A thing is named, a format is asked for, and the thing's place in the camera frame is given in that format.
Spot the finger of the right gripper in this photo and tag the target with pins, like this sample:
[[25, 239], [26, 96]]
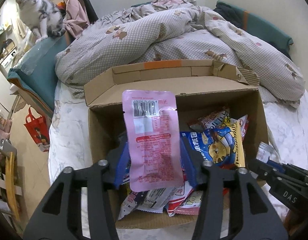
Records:
[[279, 166], [265, 172]]

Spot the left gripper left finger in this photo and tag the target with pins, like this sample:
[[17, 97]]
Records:
[[58, 215]]

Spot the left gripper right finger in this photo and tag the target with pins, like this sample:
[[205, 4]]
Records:
[[251, 215]]

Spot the blue cartoon snack bag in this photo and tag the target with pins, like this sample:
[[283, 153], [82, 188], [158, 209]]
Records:
[[214, 144]]

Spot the white red snack bag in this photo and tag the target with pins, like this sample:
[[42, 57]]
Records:
[[217, 119]]

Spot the pink sachet pouch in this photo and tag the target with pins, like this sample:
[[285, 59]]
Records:
[[152, 126]]

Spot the shrimp flakes snack bag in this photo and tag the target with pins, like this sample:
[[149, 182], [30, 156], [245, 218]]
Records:
[[178, 198]]

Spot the blue yellow snack packet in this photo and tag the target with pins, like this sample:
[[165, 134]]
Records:
[[238, 150]]

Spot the red silver wafer packet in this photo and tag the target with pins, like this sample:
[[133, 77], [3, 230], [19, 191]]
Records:
[[156, 200]]

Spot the white printed bed sheet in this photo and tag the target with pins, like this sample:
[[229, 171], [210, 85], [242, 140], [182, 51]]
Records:
[[69, 146]]

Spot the red shopping bag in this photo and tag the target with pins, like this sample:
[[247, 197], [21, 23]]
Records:
[[38, 131]]

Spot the brown cardboard box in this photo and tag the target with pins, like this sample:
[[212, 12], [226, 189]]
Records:
[[200, 87]]

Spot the teal bed headboard cushion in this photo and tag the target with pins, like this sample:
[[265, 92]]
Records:
[[35, 71]]

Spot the teal pillow with orange stripe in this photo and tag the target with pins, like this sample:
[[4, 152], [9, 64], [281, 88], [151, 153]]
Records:
[[256, 26]]

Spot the grey checked duvet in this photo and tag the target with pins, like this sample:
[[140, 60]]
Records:
[[177, 30]]

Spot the pink curtain cloth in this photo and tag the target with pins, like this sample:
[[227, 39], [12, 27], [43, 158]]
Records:
[[76, 19]]

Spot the grey white cat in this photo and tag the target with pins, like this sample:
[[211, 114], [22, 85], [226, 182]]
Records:
[[42, 17]]

